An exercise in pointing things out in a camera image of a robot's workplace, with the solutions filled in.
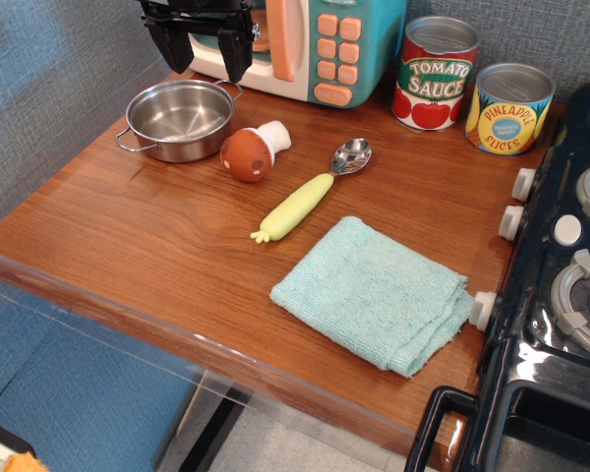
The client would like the light blue folded cloth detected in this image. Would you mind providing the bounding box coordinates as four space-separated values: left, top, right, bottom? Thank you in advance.
270 216 473 378

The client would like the small stainless steel pot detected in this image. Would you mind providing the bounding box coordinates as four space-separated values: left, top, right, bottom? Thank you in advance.
115 79 243 163

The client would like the teal toy microwave oven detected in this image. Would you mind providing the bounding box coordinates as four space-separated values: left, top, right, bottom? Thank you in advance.
186 0 408 110

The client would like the brown plush toy mushroom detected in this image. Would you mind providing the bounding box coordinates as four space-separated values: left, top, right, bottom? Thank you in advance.
220 120 291 183

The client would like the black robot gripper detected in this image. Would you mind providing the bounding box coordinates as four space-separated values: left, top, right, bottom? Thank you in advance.
140 1 260 84

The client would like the spoon with green corn handle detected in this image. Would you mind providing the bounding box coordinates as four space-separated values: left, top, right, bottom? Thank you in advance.
250 138 373 244

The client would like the pineapple slices toy can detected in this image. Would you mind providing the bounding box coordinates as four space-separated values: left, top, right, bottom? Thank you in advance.
465 63 556 156

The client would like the black toy stove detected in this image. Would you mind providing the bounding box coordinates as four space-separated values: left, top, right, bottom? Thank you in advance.
405 84 590 471

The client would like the tomato sauce toy can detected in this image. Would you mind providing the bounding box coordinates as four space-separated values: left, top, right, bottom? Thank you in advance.
392 16 480 131

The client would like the orange plush item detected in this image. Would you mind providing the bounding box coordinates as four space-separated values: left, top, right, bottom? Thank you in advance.
2 452 48 472

